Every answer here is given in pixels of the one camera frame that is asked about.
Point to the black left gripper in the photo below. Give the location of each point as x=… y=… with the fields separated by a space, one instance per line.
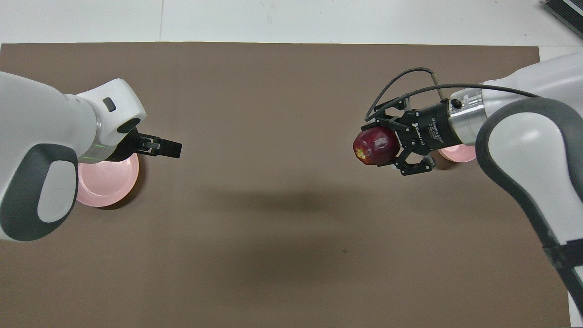
x=125 y=148

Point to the dark red apple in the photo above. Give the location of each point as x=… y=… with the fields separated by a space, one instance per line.
x=375 y=146

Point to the pink bowl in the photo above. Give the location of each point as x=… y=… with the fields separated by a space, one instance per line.
x=457 y=154

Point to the brown table mat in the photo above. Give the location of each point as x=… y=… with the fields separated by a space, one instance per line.
x=273 y=205

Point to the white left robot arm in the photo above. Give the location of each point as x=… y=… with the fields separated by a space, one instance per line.
x=36 y=150

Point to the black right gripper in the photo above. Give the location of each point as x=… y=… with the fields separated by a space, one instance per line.
x=428 y=130

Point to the pink plate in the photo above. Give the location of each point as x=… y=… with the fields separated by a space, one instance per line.
x=109 y=182

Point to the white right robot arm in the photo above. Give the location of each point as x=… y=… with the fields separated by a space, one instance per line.
x=524 y=146

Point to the grey ribbed metal device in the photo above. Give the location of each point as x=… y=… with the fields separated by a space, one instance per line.
x=567 y=9

